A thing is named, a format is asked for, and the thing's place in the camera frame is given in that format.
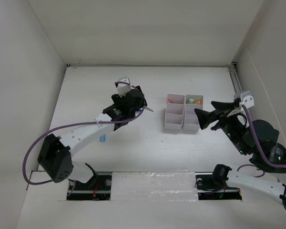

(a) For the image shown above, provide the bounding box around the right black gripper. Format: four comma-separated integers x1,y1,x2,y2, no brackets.
193,100,249,154

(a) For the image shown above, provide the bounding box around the blue correction tape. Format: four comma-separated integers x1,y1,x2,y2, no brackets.
99,135,106,142

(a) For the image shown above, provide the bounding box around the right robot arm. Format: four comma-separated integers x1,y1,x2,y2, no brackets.
194,99,286,210

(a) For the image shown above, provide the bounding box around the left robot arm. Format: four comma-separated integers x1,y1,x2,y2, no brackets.
38,82,147,189

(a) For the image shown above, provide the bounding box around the right white organizer box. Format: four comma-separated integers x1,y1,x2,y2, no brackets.
182,94,204,131

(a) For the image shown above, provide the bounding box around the white organizer box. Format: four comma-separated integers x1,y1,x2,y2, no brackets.
164,94,185,131
182,94,204,131

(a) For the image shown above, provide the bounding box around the left white organizer box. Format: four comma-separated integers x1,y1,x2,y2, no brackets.
164,94,185,131

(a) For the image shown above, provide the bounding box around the white taped panel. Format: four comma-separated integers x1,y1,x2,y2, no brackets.
111,171,198,202

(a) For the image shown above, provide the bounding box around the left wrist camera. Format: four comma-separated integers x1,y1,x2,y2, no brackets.
115,77,131,97

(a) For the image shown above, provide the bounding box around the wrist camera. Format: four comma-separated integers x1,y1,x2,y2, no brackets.
227,91,255,117
115,77,131,97

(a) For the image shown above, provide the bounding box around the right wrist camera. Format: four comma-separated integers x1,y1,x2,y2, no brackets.
227,91,255,117

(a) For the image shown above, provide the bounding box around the aluminium rail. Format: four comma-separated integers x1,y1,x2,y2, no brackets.
226,63,244,99

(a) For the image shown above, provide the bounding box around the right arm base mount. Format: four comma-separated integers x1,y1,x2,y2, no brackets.
194,173,242,201

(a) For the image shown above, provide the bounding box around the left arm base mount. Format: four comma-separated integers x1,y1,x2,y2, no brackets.
66,173,112,201

